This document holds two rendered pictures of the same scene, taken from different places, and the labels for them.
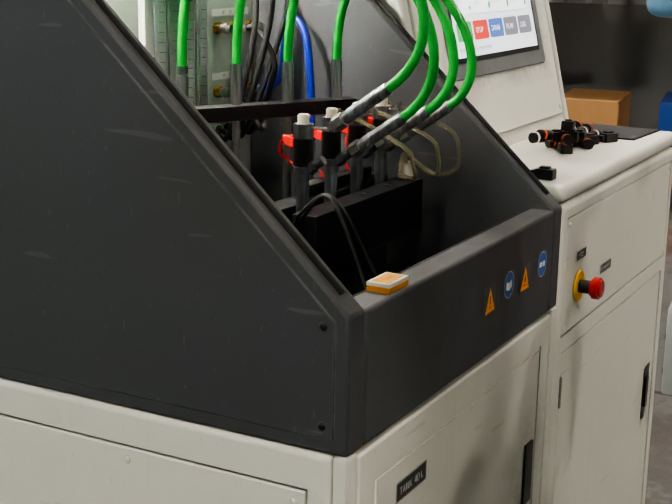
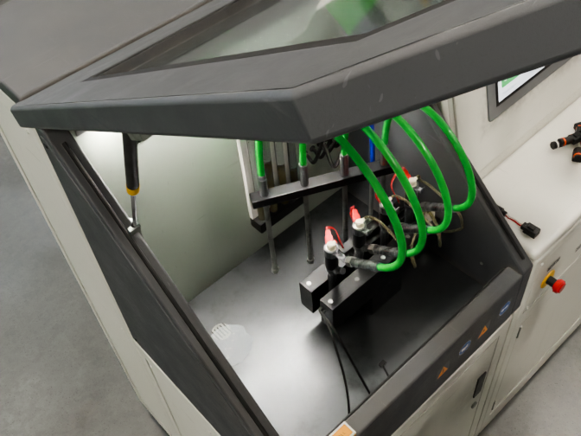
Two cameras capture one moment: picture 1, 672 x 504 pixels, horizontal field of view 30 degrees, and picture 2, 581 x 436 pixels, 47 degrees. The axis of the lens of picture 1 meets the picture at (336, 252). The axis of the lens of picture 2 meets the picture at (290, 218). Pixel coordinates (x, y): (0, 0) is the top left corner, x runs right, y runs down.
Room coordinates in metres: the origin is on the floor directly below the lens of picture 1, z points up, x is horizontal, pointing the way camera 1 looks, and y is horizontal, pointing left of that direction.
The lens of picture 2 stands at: (0.91, -0.22, 2.13)
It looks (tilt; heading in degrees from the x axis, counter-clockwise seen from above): 49 degrees down; 24
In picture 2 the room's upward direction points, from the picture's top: 6 degrees counter-clockwise
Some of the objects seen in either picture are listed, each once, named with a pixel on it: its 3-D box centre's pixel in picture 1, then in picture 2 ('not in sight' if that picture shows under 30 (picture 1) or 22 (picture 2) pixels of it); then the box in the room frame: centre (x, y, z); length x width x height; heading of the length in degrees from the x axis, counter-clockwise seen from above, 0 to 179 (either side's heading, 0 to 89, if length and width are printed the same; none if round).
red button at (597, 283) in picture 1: (590, 287); (554, 283); (1.96, -0.41, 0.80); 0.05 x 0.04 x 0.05; 152
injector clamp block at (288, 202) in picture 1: (342, 241); (371, 270); (1.80, -0.01, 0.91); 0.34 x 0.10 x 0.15; 152
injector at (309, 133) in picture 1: (309, 199); (335, 282); (1.69, 0.04, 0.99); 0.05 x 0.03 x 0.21; 62
